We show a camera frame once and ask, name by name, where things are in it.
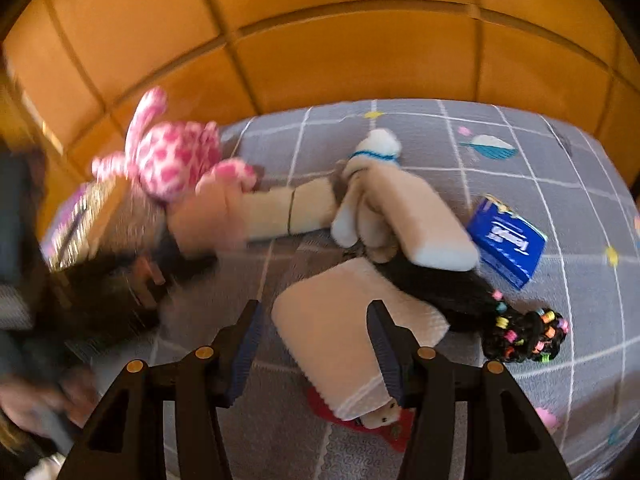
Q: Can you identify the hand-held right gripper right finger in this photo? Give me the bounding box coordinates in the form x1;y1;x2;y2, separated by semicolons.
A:
366;299;573;480

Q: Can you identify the small beige plush toy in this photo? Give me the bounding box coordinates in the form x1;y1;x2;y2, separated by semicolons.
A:
357;400;403;431

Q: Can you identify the beige plush doll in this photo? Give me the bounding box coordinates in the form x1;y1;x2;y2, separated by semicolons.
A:
167;162;481;268

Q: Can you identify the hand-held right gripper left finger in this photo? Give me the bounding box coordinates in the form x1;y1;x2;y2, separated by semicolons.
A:
60;300;266;480

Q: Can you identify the black braided wig with beads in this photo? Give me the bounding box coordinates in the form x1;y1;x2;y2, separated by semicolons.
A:
372;255;571;365

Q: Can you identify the wooden panelled wardrobe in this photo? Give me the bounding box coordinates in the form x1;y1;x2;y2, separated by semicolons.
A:
0;0;640;196

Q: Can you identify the small pink toy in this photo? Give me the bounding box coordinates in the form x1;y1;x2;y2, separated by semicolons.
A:
535;405;562;433

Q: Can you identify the white knit towel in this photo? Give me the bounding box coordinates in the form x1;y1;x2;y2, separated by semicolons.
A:
271;260;450;421

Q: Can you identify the red plush pouch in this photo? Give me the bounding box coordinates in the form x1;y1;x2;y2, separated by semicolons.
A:
306;385;416;453

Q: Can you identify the blue tissue packet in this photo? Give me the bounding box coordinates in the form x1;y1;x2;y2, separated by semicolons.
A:
466;195;548;291

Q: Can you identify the pink spotted plush bunny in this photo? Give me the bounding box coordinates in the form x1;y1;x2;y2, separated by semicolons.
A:
91;86;258;206

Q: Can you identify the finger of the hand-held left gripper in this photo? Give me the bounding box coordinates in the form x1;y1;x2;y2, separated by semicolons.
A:
155;232;221;281

